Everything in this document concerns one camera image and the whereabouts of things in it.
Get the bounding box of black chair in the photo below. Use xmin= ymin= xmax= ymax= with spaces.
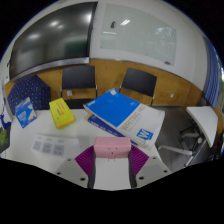
xmin=59 ymin=64 xmax=99 ymax=110
xmin=119 ymin=67 xmax=158 ymax=107

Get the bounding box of large black wall screen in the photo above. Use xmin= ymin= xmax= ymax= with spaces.
xmin=8 ymin=1 xmax=99 ymax=81

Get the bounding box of blue curtain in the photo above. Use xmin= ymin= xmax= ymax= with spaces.
xmin=202 ymin=35 xmax=224 ymax=108

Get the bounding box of pink block charger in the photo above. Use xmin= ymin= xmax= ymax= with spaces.
xmin=93 ymin=135 xmax=132 ymax=162

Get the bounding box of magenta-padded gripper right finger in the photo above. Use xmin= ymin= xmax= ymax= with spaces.
xmin=128 ymin=144 xmax=173 ymax=189

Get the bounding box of dark blue paper pack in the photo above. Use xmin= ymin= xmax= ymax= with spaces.
xmin=85 ymin=113 xmax=142 ymax=148

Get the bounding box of blue dotted seat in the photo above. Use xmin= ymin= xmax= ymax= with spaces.
xmin=7 ymin=74 xmax=52 ymax=116

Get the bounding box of white side table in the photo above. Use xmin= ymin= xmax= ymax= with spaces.
xmin=157 ymin=105 xmax=220 ymax=168

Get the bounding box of yellow and orange box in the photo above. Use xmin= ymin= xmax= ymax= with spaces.
xmin=48 ymin=97 xmax=77 ymax=130

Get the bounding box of glass whiteboard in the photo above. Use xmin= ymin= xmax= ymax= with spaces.
xmin=99 ymin=3 xmax=178 ymax=66

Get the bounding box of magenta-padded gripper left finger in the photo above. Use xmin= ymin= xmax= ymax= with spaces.
xmin=54 ymin=144 xmax=98 ymax=190

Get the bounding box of blue tissue box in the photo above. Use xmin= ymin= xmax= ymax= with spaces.
xmin=14 ymin=96 xmax=38 ymax=129

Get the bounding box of blue and white paper pack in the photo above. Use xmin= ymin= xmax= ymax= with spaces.
xmin=82 ymin=87 xmax=166 ymax=150

